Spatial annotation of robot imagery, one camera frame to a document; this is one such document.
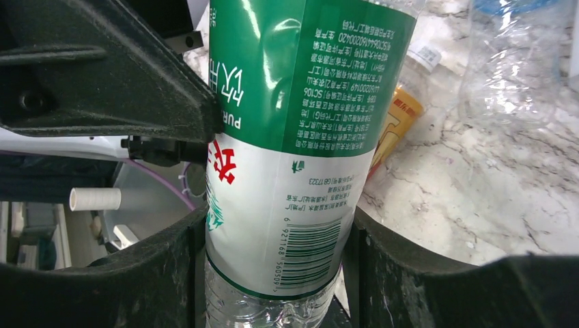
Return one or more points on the gold red drink bottle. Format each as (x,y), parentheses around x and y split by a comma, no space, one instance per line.
(408,101)

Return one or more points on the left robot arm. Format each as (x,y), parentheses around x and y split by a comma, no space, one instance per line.
(163,152)

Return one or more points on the blue label clear bottle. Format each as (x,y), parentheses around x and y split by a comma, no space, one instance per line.
(512,76)

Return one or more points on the white paper roll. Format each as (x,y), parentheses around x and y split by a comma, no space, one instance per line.
(81,199)

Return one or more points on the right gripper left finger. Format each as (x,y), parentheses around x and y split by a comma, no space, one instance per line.
(157,282)

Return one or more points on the green white label bottle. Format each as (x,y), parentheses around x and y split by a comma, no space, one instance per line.
(304,87)

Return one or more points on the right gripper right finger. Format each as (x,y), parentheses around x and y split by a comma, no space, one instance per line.
(393,282)

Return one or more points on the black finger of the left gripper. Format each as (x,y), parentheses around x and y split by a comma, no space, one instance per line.
(80,68)

